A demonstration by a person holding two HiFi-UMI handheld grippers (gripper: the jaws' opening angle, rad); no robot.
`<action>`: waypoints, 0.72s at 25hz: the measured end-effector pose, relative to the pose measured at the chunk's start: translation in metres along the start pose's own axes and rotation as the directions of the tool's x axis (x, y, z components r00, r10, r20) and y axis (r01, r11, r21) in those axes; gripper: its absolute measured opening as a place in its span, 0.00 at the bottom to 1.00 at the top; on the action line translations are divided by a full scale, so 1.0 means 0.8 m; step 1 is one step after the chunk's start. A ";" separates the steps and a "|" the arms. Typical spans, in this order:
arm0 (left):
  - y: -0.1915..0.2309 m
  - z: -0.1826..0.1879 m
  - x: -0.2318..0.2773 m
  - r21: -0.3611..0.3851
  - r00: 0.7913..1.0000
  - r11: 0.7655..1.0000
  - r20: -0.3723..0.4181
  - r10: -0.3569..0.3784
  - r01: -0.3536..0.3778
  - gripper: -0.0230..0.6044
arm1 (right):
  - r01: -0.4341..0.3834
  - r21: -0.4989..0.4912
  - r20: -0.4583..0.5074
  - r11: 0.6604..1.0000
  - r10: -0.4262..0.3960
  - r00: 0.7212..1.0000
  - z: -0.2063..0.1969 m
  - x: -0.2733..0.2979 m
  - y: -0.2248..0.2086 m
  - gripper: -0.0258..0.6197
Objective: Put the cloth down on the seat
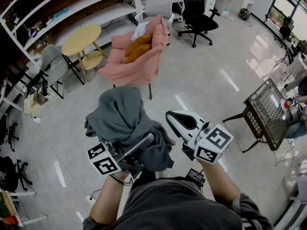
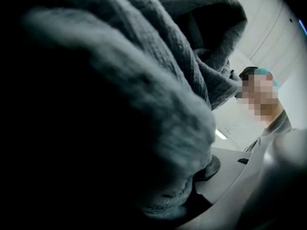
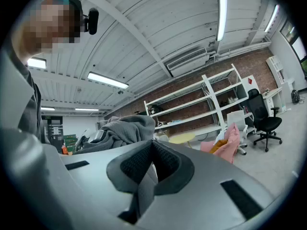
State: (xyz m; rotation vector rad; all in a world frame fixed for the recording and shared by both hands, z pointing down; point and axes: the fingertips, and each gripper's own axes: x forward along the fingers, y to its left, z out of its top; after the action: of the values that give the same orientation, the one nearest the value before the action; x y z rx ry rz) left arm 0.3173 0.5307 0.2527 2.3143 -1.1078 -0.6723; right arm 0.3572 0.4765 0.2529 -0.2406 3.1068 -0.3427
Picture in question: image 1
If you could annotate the white power strip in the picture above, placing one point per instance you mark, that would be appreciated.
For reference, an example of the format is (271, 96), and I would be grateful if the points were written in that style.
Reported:
(91, 199)

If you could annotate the pink armchair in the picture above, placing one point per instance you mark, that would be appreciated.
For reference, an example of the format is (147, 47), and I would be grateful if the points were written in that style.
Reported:
(134, 73)

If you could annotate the large window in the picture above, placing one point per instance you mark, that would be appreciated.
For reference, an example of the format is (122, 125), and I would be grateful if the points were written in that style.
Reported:
(295, 8)

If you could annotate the black metal mesh table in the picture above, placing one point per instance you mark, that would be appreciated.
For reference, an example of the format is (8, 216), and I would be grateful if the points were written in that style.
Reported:
(268, 114)

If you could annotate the grey-green shell chair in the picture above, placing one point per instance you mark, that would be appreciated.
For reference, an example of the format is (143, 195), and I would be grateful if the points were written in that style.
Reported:
(54, 63)

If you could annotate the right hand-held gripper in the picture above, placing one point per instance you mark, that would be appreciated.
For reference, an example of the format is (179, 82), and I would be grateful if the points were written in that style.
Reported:
(211, 145)

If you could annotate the light grey office chair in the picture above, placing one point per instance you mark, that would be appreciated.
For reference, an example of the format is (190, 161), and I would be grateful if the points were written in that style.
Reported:
(158, 5)

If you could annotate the person's dark grey shirt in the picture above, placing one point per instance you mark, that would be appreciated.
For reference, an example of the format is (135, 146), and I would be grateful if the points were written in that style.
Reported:
(172, 207)

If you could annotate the person's left forearm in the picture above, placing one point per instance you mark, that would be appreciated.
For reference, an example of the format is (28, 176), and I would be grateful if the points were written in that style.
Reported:
(108, 200)

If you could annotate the white shelving unit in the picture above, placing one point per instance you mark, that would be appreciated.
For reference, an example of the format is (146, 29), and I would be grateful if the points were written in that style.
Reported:
(79, 6)

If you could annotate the black wrist band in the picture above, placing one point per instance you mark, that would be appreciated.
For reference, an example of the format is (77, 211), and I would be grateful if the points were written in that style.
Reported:
(117, 180)

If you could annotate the person's right forearm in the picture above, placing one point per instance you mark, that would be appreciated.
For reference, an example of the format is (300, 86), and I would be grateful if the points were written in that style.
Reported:
(218, 183)

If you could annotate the plaid cloth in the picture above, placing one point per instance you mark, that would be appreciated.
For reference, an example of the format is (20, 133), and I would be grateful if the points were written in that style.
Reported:
(139, 30)

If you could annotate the grey cloth garment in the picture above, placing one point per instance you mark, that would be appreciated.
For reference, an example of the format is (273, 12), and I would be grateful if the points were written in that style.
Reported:
(120, 114)

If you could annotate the round wooden side table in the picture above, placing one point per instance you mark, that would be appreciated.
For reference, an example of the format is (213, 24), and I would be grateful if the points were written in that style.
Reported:
(80, 39)

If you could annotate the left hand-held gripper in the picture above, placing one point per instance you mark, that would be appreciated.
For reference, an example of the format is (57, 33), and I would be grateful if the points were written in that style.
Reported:
(104, 163)

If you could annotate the black background office chair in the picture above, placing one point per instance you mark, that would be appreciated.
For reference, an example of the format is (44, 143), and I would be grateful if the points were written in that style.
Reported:
(286, 31)

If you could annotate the orange cushion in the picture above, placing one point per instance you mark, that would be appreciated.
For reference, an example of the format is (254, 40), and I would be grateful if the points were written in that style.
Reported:
(140, 40)
(139, 53)

